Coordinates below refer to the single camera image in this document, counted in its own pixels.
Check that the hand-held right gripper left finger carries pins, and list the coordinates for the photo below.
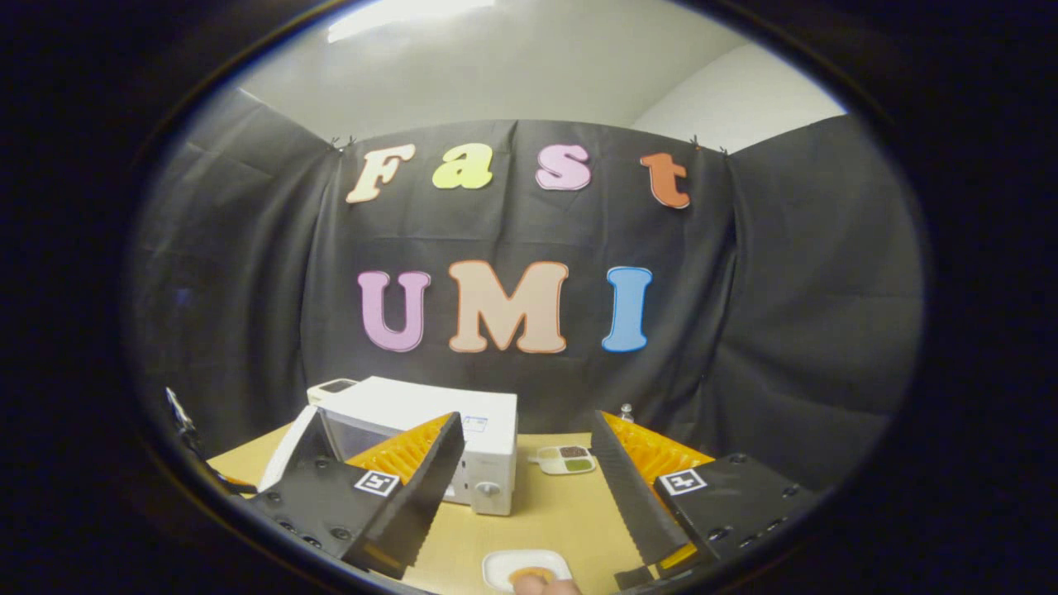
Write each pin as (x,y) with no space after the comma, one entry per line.
(430,496)

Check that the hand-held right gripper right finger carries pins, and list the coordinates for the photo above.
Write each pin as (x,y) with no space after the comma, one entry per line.
(632,504)

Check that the white divided food tray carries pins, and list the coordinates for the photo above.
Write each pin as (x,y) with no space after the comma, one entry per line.
(564,459)

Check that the white microwave oven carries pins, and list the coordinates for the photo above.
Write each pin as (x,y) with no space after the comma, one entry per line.
(413,405)

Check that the orange food piece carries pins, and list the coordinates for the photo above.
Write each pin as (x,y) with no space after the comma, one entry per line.
(529,572)

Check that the small clear bottle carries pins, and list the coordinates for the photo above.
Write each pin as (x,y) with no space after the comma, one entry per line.
(626,413)

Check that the white square plate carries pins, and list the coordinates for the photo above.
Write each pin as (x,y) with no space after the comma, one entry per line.
(500,566)

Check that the white toaster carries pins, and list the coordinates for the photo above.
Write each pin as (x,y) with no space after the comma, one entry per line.
(331,387)

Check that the black backdrop cloth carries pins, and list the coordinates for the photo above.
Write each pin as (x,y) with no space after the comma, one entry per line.
(496,223)

